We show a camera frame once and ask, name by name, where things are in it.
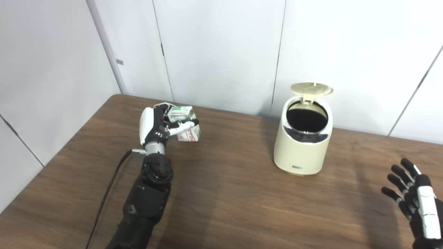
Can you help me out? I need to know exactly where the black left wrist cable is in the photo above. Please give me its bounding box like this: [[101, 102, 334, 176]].
[[85, 149, 146, 249]]

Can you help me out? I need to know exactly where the cream-colored bin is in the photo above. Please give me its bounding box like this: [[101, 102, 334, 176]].
[[274, 82, 334, 176]]

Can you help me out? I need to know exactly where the round cream bin lid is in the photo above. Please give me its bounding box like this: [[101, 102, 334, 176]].
[[290, 82, 334, 103]]

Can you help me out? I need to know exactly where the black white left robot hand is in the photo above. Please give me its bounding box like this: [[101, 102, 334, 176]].
[[139, 103, 199, 146]]

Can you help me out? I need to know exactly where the green white milk carton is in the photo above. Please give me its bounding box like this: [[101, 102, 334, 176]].
[[165, 105, 201, 142]]

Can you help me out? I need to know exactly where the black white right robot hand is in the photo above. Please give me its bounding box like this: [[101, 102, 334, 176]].
[[381, 158, 443, 249]]

